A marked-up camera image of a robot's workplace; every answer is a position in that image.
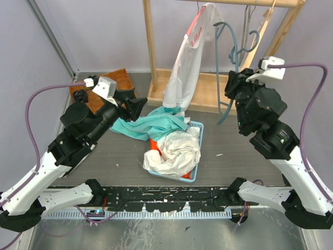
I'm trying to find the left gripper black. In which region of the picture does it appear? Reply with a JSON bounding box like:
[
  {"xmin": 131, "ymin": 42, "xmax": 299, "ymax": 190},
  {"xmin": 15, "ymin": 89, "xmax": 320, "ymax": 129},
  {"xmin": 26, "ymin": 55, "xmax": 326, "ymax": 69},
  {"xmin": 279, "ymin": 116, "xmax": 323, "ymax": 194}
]
[{"xmin": 89, "ymin": 90, "xmax": 149, "ymax": 144}]

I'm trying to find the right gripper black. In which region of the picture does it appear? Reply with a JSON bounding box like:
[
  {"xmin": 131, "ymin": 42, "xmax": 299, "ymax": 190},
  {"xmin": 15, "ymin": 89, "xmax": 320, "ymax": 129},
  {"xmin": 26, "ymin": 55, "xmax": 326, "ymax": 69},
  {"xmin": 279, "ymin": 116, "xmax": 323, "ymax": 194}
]
[{"xmin": 223, "ymin": 67, "xmax": 266, "ymax": 130}]

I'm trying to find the beige wooden hanger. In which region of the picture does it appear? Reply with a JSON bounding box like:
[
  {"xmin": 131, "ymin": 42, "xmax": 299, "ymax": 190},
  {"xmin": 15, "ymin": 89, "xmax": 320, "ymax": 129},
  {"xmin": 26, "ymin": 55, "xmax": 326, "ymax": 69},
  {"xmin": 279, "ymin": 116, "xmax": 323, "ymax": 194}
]
[{"xmin": 241, "ymin": 1, "xmax": 276, "ymax": 70}]

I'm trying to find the teal t shirt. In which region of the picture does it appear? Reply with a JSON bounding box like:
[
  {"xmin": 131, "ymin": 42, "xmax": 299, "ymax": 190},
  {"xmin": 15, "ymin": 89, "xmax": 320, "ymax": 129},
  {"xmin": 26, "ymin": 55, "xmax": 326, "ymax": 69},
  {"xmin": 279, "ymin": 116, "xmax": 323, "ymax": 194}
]
[{"xmin": 110, "ymin": 106, "xmax": 188, "ymax": 141}]

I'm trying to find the grey blue hanger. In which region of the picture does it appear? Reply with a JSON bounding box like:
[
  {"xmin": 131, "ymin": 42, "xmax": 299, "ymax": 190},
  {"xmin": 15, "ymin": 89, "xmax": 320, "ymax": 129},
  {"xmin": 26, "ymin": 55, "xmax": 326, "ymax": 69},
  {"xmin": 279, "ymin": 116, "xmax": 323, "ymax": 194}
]
[{"xmin": 212, "ymin": 21, "xmax": 260, "ymax": 126}]

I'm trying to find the orange t shirt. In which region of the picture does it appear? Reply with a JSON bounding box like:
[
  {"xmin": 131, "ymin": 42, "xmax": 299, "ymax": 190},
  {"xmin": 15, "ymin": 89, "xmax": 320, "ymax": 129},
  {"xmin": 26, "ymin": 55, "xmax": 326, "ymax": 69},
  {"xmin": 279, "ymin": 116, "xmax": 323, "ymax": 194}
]
[{"xmin": 150, "ymin": 138, "xmax": 190, "ymax": 179}]

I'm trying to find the white t shirt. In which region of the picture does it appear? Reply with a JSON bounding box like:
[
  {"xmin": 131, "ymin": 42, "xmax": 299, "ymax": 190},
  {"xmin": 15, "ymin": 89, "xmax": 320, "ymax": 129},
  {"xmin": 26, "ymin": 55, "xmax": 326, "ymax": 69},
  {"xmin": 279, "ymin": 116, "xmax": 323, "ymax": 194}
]
[{"xmin": 143, "ymin": 114, "xmax": 201, "ymax": 179}]

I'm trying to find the pink hanger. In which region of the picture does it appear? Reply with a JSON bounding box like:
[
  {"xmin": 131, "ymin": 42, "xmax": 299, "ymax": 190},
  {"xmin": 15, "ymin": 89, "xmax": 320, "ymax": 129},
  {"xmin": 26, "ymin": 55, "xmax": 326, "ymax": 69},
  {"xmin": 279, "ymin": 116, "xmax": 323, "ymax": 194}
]
[{"xmin": 186, "ymin": 5, "xmax": 206, "ymax": 36}]

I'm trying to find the grey metal hanger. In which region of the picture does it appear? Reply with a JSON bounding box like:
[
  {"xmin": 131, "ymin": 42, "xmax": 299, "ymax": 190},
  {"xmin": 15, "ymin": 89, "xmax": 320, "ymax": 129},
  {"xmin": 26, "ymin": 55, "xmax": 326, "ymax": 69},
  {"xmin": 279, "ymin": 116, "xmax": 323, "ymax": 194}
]
[{"xmin": 239, "ymin": 5, "xmax": 260, "ymax": 64}]

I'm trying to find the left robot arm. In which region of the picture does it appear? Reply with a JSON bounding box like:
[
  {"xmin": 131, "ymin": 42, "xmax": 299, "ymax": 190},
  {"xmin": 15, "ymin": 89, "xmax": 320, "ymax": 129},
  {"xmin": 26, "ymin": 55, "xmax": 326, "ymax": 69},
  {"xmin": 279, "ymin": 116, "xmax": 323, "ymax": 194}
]
[{"xmin": 1, "ymin": 89, "xmax": 147, "ymax": 232}]

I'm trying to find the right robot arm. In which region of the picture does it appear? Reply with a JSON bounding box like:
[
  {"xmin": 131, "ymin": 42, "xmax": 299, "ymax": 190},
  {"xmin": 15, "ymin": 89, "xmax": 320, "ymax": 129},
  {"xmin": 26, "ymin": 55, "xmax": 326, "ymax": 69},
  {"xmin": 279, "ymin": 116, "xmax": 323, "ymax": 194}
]
[{"xmin": 225, "ymin": 68, "xmax": 332, "ymax": 229}]

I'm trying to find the wooden clothes rack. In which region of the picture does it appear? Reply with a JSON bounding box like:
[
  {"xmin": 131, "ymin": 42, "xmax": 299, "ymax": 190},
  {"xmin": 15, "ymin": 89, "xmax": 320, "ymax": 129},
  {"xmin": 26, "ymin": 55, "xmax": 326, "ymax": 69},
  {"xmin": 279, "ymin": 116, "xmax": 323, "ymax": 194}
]
[{"xmin": 143, "ymin": 1, "xmax": 305, "ymax": 113}]

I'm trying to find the wooden compartment tray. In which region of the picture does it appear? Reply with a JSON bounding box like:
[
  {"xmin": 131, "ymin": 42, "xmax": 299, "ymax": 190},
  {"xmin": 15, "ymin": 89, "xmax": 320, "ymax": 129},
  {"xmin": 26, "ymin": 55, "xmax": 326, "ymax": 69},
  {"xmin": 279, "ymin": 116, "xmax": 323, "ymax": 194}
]
[{"xmin": 69, "ymin": 68, "xmax": 134, "ymax": 113}]

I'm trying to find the dark rolled sock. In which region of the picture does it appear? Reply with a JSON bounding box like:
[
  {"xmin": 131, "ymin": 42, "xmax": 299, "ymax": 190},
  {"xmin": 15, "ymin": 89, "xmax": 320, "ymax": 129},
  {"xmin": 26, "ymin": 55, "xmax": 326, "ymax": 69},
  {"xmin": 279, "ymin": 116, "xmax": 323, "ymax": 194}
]
[{"xmin": 73, "ymin": 89, "xmax": 88, "ymax": 103}]

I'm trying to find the light blue plastic basket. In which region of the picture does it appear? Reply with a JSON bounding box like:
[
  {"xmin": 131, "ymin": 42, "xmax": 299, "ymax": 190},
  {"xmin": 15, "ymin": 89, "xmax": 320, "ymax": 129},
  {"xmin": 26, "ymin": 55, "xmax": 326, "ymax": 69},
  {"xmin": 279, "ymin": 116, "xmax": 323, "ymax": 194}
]
[{"xmin": 148, "ymin": 120, "xmax": 204, "ymax": 184}]

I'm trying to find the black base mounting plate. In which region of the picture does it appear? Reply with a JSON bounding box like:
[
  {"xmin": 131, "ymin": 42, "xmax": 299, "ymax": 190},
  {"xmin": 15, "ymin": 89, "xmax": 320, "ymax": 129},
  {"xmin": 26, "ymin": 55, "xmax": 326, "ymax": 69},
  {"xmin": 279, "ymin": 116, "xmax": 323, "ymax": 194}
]
[{"xmin": 95, "ymin": 186, "xmax": 245, "ymax": 213}]

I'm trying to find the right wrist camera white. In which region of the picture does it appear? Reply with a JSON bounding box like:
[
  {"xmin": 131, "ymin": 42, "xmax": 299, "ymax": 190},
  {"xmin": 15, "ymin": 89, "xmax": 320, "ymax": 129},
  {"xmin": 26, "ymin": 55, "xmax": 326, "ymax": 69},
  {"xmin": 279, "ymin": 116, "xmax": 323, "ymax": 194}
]
[{"xmin": 246, "ymin": 56, "xmax": 286, "ymax": 84}]

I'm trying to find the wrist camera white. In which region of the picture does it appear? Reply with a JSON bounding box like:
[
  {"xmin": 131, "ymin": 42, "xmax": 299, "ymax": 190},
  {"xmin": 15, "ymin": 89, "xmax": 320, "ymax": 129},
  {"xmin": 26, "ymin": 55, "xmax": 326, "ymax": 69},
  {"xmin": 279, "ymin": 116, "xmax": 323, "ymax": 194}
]
[
  {"xmin": 93, "ymin": 77, "xmax": 117, "ymax": 100},
  {"xmin": 246, "ymin": 56, "xmax": 286, "ymax": 84}
]

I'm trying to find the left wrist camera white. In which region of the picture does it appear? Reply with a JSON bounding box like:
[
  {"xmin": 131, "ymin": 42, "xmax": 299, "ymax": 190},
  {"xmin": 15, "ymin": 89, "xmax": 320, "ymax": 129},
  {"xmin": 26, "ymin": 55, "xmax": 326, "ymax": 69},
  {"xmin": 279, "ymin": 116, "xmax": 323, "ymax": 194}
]
[{"xmin": 93, "ymin": 77, "xmax": 117, "ymax": 100}]

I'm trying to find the aluminium frame rail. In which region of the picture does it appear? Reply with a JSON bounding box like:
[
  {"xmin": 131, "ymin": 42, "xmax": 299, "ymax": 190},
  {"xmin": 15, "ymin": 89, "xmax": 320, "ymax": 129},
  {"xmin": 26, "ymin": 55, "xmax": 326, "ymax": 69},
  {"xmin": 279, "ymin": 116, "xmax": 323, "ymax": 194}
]
[{"xmin": 25, "ymin": 186, "xmax": 309, "ymax": 220}]

